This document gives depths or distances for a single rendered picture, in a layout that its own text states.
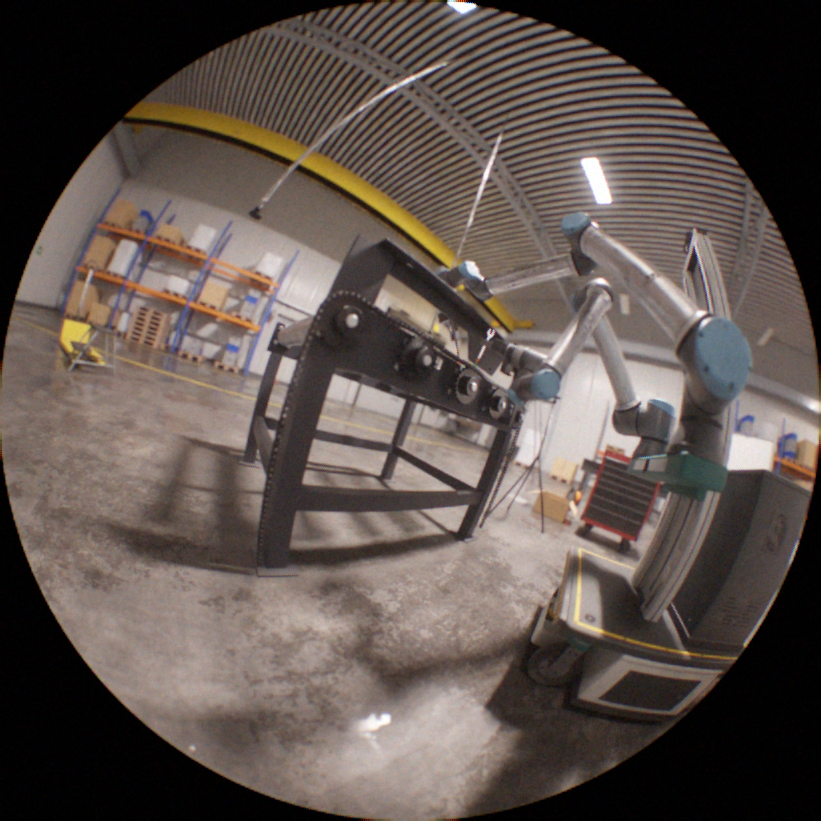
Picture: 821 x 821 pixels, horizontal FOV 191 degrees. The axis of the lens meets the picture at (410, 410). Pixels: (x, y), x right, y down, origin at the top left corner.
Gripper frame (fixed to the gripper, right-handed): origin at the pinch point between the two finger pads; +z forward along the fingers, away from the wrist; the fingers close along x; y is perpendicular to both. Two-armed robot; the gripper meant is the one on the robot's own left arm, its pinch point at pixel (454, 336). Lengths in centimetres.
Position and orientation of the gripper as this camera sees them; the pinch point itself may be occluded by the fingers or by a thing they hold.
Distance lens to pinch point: 118.5
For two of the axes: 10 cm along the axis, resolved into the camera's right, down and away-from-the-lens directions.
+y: 7.8, -1.3, 6.1
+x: -6.1, 0.4, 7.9
